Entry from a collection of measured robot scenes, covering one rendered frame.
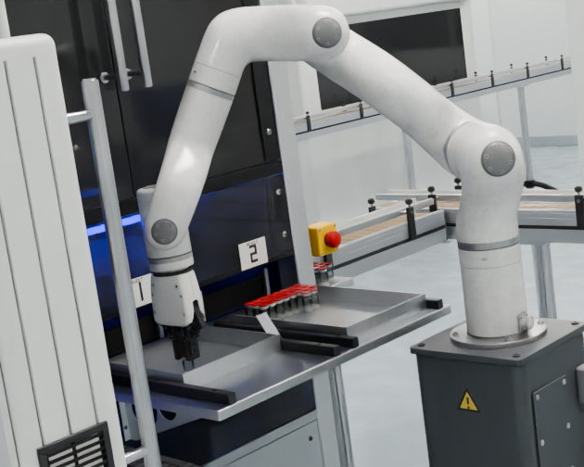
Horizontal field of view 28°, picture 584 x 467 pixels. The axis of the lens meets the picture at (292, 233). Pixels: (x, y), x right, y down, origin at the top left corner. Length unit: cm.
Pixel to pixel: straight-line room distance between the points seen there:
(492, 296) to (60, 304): 95
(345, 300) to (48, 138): 120
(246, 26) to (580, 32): 182
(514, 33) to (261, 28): 955
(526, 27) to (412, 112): 937
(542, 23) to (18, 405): 1010
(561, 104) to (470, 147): 928
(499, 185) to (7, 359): 100
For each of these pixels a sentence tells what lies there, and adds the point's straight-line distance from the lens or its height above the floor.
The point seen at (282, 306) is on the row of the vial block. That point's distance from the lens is 256.
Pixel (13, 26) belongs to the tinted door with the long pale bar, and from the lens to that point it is 226.
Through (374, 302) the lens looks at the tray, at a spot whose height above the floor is 89.
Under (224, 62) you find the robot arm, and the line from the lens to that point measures 212.
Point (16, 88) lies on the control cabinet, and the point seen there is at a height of 148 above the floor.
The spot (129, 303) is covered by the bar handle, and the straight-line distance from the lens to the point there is 169.
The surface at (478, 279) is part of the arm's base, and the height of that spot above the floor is 99.
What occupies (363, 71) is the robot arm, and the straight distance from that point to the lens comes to 217.
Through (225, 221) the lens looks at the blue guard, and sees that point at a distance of 257.
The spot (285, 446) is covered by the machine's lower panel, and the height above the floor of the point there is 55.
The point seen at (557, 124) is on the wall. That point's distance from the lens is 1148.
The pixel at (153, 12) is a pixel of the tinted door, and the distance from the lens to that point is 247.
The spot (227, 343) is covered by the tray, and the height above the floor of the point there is 88.
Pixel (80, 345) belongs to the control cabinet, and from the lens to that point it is 164.
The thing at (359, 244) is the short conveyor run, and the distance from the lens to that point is 307.
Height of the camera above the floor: 152
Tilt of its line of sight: 10 degrees down
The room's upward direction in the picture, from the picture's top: 8 degrees counter-clockwise
